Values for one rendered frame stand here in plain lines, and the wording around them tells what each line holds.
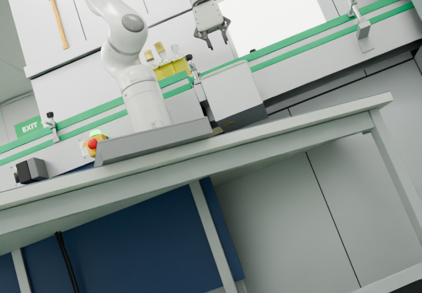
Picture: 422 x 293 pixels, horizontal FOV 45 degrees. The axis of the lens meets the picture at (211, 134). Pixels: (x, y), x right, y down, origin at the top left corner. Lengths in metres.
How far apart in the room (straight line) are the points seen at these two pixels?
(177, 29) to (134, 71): 0.80
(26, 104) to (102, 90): 3.75
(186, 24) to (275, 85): 0.57
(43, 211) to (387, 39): 1.37
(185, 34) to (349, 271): 1.21
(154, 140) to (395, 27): 1.09
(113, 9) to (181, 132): 0.47
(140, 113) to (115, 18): 0.31
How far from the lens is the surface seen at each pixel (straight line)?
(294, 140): 1.63
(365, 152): 2.16
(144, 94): 1.55
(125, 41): 1.60
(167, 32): 2.35
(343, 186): 2.14
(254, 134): 1.53
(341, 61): 2.02
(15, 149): 2.20
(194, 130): 1.44
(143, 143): 1.39
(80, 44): 2.50
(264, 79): 2.01
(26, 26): 2.69
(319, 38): 2.07
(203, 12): 1.89
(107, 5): 1.68
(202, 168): 1.50
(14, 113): 6.16
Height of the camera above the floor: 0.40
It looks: 14 degrees up
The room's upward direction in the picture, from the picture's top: 20 degrees counter-clockwise
